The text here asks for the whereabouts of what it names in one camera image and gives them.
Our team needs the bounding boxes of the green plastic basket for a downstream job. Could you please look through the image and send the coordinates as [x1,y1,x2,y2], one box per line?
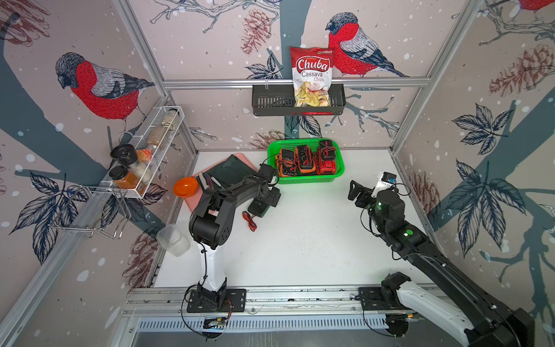
[267,138,345,184]

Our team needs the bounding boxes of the large orange multimeter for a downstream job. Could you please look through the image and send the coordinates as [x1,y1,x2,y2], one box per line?
[299,164,317,176]

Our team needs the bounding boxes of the small orange-black multimeter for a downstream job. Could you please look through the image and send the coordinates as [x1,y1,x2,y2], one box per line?
[276,149,297,177]

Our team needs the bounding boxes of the black rectangular case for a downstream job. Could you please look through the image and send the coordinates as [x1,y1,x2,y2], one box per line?
[296,145,316,169]

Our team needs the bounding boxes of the Chuba cassava chips bag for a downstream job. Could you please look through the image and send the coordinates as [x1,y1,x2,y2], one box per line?
[290,47,334,107]

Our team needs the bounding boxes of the small black multimeter with leads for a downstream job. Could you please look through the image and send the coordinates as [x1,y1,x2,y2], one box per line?
[318,140,336,160]

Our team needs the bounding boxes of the black-lid spice jar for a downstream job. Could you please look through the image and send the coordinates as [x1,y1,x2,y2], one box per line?
[110,144,140,168]
[108,166,140,189]

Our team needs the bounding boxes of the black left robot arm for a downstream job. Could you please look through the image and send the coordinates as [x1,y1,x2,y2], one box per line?
[189,163,281,309]

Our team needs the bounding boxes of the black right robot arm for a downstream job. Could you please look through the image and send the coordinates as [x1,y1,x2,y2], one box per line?
[348,172,536,346]

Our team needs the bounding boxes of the red multimeter with leads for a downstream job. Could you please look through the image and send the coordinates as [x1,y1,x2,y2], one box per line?
[317,150,337,175]

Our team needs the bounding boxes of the black-lid spice jar rear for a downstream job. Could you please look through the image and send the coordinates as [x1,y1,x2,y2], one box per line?
[110,144,140,168]

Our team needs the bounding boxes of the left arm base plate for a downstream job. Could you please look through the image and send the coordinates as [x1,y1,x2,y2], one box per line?
[185,287,247,313]

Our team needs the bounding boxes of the white wire spice rack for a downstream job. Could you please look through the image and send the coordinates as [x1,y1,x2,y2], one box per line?
[85,106,184,200]

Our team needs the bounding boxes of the pink cutting board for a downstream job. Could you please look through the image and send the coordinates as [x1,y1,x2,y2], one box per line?
[184,153,258,212]

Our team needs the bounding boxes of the black-lid spice jar front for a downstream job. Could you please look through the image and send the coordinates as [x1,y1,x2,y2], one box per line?
[108,166,140,189]

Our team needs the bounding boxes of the clear plastic cup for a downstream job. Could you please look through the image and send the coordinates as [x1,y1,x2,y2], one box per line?
[156,224,191,257]

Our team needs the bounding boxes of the black wall-mounted basket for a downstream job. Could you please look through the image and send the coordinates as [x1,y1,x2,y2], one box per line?
[251,85,346,117]

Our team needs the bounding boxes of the orange plastic bowl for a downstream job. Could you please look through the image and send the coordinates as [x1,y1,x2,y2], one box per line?
[173,176,199,198]

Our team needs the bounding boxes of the dark green cloth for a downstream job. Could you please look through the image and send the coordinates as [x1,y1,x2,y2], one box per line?
[202,155,257,190]

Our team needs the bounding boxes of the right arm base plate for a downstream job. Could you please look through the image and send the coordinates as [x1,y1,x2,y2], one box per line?
[356,286,413,312]

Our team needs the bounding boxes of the dark green multimeter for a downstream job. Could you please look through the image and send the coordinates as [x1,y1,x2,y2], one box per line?
[241,199,271,232]

